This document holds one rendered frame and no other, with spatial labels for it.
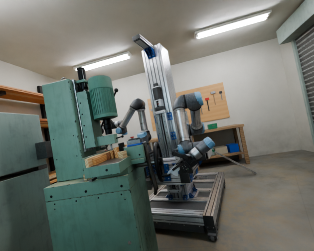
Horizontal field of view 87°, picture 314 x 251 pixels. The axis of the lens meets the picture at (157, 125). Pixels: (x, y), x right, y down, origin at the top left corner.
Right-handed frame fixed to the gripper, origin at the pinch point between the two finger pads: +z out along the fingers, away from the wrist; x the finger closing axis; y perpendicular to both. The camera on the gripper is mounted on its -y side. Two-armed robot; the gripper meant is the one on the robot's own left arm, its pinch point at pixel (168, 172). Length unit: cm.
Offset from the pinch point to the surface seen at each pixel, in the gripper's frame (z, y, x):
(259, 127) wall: -177, 111, 315
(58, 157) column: 54, -57, -1
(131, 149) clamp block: 9.3, -27.6, 0.3
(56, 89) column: 24, -96, -1
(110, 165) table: 17.3, -26.6, -22.7
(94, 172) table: 27.3, -29.7, -22.7
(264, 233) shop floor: -21, 99, 42
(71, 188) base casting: 52, -32, -12
